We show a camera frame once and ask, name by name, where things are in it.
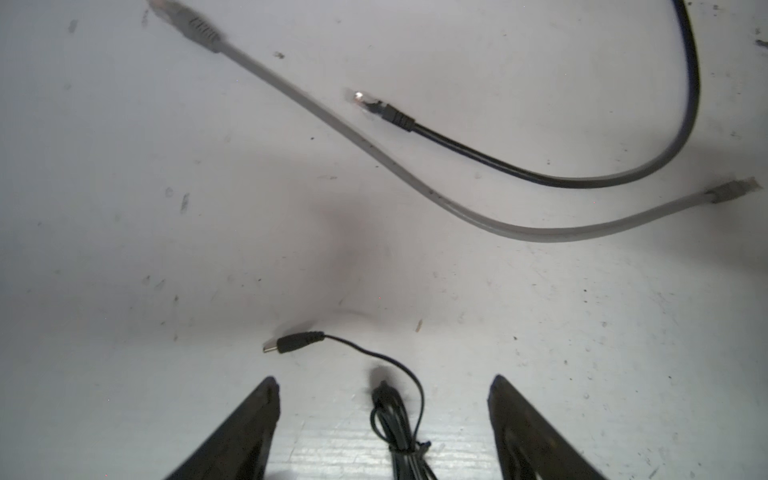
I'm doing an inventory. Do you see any black ethernet cable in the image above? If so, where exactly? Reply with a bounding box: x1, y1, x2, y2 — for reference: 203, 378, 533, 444
353, 0, 702, 190

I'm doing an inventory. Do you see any black power adapter with cord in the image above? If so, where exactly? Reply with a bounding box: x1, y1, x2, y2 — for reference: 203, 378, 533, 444
262, 331, 437, 480

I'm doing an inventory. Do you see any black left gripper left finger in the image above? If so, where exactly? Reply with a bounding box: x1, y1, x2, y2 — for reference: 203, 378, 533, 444
168, 377, 280, 480

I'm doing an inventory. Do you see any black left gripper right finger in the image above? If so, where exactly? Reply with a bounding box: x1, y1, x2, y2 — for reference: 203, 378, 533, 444
488, 375, 603, 480

